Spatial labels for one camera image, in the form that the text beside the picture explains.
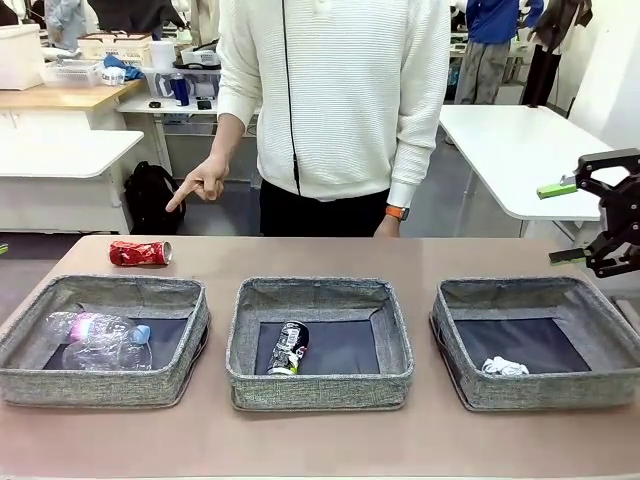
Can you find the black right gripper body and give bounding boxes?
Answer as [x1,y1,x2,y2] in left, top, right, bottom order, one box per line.
[599,172,640,236]

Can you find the clear plastic bottle blue cap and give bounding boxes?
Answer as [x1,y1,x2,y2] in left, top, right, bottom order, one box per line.
[42,309,153,347]

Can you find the white paper tissue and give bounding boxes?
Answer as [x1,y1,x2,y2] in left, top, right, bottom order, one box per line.
[481,355,530,377]

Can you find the black drink can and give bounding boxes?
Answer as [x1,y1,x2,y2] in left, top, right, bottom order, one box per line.
[266,320,310,376]

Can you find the person's right forearm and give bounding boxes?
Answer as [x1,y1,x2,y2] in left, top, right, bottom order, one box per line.
[207,112,251,169]

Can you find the person's right hand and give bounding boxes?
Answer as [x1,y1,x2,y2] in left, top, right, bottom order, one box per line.
[164,155,232,214]

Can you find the crushed red soda can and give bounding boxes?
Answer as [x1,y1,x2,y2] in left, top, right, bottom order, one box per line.
[109,239,174,267]

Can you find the black coat on stand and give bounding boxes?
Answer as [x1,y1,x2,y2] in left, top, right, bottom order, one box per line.
[522,0,596,109]

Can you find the grey fabric basket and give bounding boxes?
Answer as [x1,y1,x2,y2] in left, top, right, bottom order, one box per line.
[429,276,640,414]
[225,277,416,414]
[0,273,212,409]

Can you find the black backpack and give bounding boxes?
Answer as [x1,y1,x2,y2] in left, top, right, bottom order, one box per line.
[123,160,187,235]

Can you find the wooden top table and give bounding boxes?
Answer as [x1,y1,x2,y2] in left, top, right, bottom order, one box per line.
[0,77,146,131]

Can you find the person in blue jacket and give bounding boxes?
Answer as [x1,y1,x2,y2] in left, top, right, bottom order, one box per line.
[452,0,544,105]

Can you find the white mesh basket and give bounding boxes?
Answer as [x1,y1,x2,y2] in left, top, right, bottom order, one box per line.
[42,58,104,89]

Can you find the white storage box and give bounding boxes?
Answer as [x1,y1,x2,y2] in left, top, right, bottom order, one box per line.
[0,23,46,91]

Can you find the white desk with thin legs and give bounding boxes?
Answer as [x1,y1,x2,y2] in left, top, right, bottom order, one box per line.
[117,94,224,179]

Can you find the blue cloth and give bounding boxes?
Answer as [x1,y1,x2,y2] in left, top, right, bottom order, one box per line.
[102,53,146,81]

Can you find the clear plastic storage bin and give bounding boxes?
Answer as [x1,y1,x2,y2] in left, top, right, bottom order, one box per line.
[144,67,221,99]

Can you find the black trousers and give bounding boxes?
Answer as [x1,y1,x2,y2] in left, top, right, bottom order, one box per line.
[259,177,401,238]

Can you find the person in white sweater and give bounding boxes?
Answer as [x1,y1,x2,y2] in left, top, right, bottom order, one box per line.
[215,0,451,206]

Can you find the person in grey top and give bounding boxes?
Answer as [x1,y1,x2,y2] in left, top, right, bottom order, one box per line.
[44,0,86,51]

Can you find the black jacket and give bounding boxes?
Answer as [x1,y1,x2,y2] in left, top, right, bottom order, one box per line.
[87,0,186,36]

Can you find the black cord on sweater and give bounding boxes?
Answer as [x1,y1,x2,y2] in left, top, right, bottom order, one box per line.
[280,0,302,196]

